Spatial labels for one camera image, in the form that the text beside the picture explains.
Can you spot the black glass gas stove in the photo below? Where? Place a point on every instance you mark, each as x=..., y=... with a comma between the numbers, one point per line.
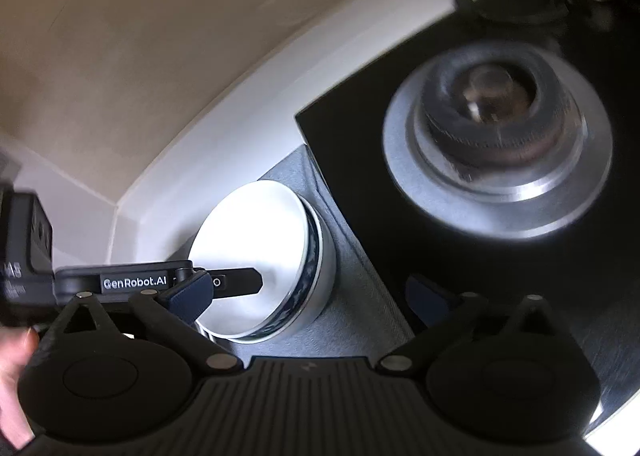
x=380, y=236

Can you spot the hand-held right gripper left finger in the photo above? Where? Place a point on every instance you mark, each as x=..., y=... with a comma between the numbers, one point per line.
x=187, y=298

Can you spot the grey and white dish mat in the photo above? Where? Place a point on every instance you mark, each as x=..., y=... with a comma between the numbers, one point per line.
x=350, y=326

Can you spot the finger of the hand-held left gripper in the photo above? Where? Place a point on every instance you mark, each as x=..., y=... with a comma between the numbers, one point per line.
x=240, y=282

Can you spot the round metal stove burner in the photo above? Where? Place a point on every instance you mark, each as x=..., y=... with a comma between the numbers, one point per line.
x=500, y=136

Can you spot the plain white straight-sided bowl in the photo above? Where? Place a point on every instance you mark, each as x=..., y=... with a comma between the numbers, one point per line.
x=326, y=281

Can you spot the white bowl with blue pattern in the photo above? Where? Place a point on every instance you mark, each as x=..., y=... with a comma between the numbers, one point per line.
x=250, y=236

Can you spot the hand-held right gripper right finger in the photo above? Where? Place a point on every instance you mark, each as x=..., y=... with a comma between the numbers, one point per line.
x=425, y=298

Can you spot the person's left hand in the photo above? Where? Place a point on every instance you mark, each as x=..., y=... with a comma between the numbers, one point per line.
x=12, y=376

